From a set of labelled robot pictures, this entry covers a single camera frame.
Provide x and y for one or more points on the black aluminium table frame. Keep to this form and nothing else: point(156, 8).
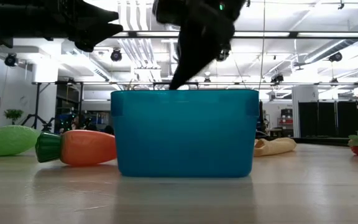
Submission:
point(315, 141)

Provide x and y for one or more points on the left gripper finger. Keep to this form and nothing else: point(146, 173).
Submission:
point(98, 18)
point(98, 32)

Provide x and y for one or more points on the blue plastic tupperware container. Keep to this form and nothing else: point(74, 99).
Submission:
point(185, 133)

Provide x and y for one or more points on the black overhead crossbar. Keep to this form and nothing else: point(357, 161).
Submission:
point(294, 34)

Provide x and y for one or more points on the black partition screen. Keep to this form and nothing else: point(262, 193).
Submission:
point(315, 119)

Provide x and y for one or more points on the green toy lime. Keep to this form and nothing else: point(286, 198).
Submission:
point(8, 141)

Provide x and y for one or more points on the yellow-orange cloth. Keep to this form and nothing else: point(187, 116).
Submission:
point(275, 146)

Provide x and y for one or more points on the storage shelf with boxes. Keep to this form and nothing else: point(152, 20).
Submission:
point(286, 119)

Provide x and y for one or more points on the black ceiling camera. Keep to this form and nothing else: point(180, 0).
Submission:
point(11, 60)
point(116, 56)
point(277, 78)
point(335, 57)
point(223, 57)

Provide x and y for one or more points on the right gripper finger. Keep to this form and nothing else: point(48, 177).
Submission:
point(197, 46)

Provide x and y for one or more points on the black background frame rail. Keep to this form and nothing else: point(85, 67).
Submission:
point(57, 82)

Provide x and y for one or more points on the leafy background room plant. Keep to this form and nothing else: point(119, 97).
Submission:
point(13, 114)

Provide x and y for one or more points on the orange toy carrot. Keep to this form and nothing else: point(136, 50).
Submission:
point(85, 147)

